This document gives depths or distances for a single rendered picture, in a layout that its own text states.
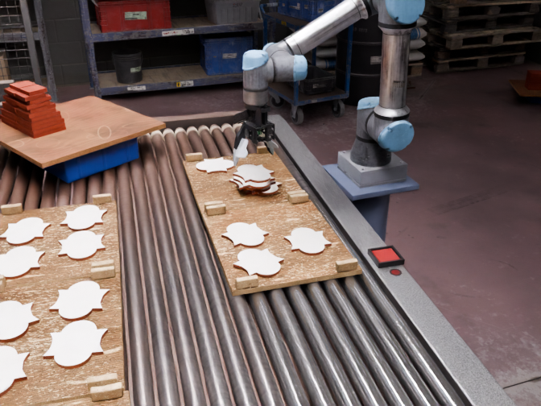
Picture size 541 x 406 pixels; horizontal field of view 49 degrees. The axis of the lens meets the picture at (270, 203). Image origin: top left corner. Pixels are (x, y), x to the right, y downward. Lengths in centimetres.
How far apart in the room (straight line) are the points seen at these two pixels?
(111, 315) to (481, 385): 83
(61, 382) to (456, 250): 261
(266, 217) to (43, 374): 80
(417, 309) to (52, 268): 94
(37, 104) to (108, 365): 116
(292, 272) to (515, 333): 167
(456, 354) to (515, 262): 217
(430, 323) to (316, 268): 32
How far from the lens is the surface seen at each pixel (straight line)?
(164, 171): 215
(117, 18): 582
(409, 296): 153
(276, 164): 213
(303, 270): 155
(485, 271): 338
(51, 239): 179
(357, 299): 150
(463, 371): 136
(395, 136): 197
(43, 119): 224
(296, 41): 192
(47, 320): 148
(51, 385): 131
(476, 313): 307
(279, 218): 178
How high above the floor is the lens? 182
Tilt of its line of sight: 28 degrees down
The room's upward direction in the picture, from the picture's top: straight up
